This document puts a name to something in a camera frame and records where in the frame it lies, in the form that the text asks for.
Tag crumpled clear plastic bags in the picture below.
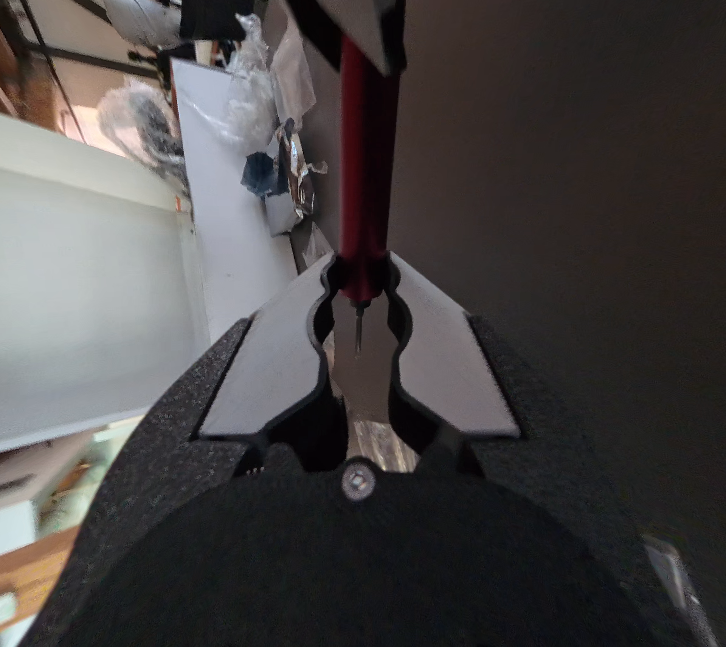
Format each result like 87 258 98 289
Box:
224 13 316 150

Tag dark blue small pouch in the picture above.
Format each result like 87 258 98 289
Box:
243 151 280 198

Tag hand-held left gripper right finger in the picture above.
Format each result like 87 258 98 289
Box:
385 252 521 439

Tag bubble wrap bundle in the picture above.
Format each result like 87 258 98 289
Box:
95 79 189 174

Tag red screwdriver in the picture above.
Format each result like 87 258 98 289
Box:
336 0 414 360

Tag orange and white cardboard box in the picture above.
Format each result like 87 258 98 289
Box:
169 56 303 343

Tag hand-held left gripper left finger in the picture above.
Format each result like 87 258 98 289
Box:
195 252 343 442

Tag black metal frame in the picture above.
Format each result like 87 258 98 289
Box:
0 0 270 87

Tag large white flat panel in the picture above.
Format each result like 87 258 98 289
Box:
0 113 200 452

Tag silver foil bag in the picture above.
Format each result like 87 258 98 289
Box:
277 119 329 218

